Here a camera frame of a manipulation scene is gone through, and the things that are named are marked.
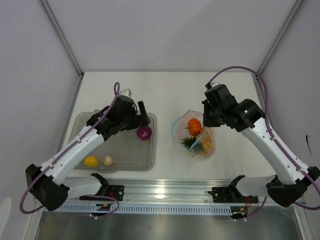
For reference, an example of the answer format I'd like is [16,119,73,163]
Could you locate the purple toy onion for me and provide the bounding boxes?
[136,126,153,141]

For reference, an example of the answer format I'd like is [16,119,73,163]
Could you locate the orange toy carrot pieces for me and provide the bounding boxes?
[193,127,216,157]

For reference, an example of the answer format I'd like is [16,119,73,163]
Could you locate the clear zip top bag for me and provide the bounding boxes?
[171,109,216,159]

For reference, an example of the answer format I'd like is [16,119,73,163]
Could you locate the orange toy pineapple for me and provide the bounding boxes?
[180,136,205,155]

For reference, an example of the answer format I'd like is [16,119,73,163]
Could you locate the beige toy garlic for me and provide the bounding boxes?
[102,155,116,166]

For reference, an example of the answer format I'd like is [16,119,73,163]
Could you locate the yellow toy lemon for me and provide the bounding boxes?
[83,156,99,168]

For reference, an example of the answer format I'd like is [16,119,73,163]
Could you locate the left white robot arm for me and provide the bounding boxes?
[19,94,151,214]

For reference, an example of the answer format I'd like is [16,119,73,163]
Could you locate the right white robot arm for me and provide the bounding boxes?
[202,83,320,207]

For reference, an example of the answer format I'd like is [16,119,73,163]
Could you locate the grey translucent plastic bin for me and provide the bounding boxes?
[74,113,157,173]

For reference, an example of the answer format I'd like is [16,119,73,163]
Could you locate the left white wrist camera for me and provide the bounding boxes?
[119,88,132,98]

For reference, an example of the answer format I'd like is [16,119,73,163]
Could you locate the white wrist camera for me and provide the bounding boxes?
[119,88,132,98]
[205,82,221,90]

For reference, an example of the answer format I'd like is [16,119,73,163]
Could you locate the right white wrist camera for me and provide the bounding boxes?
[205,82,221,90]

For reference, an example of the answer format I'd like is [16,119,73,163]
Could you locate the aluminium front rail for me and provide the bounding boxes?
[108,178,230,205]

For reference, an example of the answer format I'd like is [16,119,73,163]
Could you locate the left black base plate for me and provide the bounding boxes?
[79,185,125,202]

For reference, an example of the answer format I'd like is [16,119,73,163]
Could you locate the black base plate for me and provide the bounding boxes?
[207,186,259,204]
[79,185,125,202]

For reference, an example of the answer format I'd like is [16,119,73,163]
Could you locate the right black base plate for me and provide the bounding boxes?
[207,186,259,204]

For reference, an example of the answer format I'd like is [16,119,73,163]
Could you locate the white slotted cable duct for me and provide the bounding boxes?
[56,202,233,216]

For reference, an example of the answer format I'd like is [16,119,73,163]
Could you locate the left aluminium frame post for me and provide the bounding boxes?
[37,0,84,79]

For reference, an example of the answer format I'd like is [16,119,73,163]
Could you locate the aluminium frame post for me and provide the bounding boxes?
[257,0,308,75]
[37,0,84,79]

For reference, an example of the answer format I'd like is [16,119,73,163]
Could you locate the right aluminium frame post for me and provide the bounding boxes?
[257,0,308,75]

